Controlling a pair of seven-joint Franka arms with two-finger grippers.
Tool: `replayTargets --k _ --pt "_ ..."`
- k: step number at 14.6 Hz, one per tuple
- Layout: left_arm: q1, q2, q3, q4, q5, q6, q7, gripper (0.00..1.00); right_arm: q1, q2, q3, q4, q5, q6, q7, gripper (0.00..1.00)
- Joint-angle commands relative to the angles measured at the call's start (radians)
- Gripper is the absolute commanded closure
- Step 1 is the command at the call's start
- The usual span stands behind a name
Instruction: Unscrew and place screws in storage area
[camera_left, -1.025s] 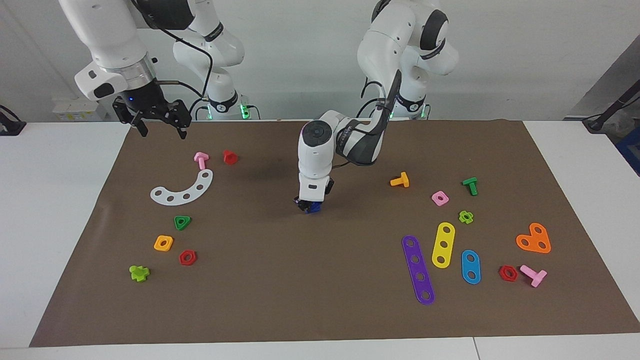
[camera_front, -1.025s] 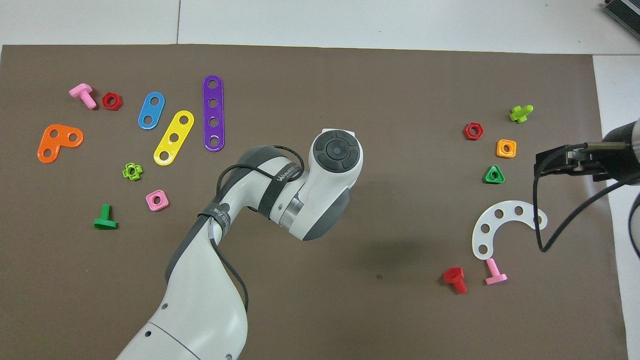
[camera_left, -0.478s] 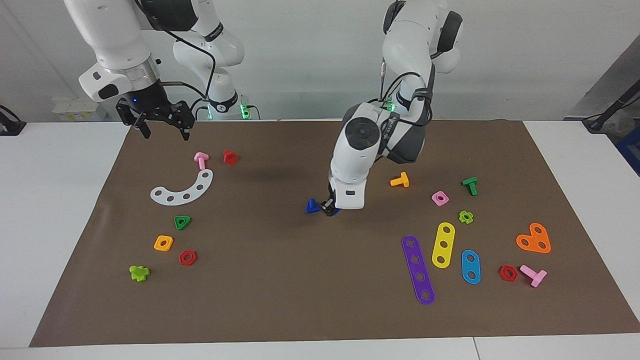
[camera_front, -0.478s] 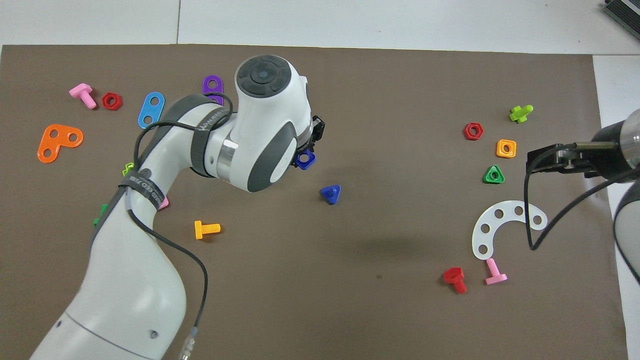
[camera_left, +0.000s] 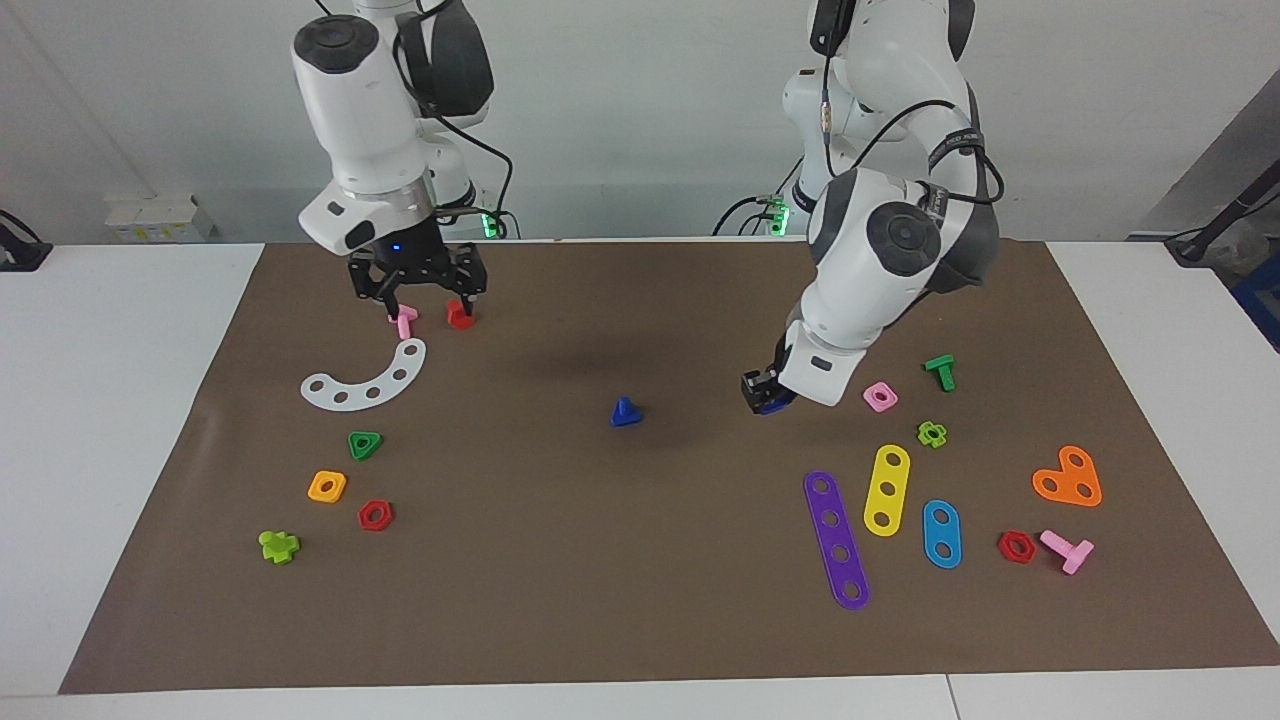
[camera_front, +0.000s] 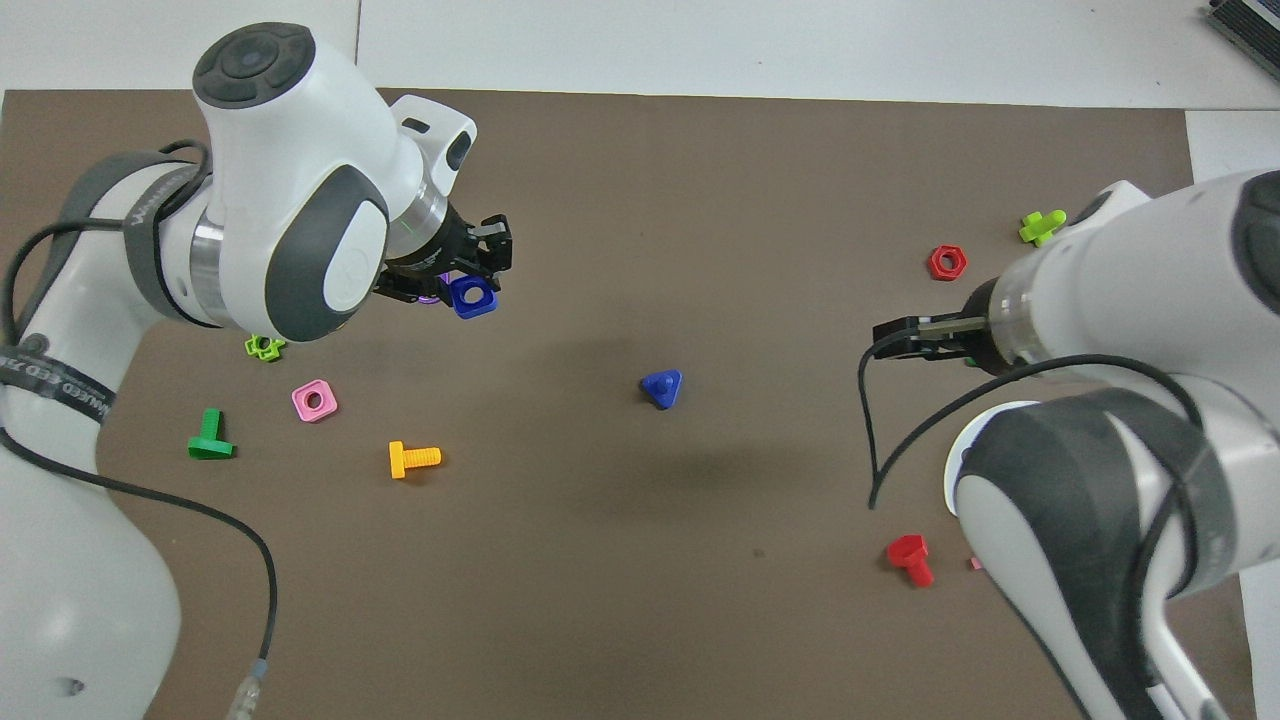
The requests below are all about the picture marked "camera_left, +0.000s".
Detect white curved perforated plate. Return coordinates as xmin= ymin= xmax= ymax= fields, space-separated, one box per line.
xmin=300 ymin=338 xmax=428 ymax=412

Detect yellow three-hole strip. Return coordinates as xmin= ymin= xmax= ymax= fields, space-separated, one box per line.
xmin=863 ymin=444 xmax=912 ymax=538

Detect purple four-hole strip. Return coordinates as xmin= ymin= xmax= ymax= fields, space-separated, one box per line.
xmin=803 ymin=471 xmax=871 ymax=611

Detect blue two-hole strip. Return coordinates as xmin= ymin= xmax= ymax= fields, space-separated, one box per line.
xmin=921 ymin=499 xmax=963 ymax=570

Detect brown table mat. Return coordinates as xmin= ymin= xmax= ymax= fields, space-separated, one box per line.
xmin=58 ymin=240 xmax=1280 ymax=696

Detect orange heart-shaped plate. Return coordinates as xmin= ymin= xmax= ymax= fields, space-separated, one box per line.
xmin=1031 ymin=445 xmax=1103 ymax=508

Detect black clamp on table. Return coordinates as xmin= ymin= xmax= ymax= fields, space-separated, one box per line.
xmin=0 ymin=210 xmax=53 ymax=273

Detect black stand pole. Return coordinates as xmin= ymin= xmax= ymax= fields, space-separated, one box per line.
xmin=1165 ymin=170 xmax=1280 ymax=266

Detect blue crate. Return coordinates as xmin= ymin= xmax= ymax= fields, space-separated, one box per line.
xmin=1232 ymin=255 xmax=1280 ymax=353

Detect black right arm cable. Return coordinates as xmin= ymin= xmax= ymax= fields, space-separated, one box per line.
xmin=395 ymin=0 xmax=517 ymax=241

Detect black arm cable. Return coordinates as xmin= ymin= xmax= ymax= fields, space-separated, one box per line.
xmin=815 ymin=0 xmax=1005 ymax=213
xmin=395 ymin=0 xmax=517 ymax=241

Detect black base cable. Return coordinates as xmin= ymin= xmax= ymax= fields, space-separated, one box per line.
xmin=712 ymin=190 xmax=791 ymax=238

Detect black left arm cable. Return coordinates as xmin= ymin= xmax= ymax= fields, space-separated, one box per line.
xmin=815 ymin=0 xmax=1005 ymax=213

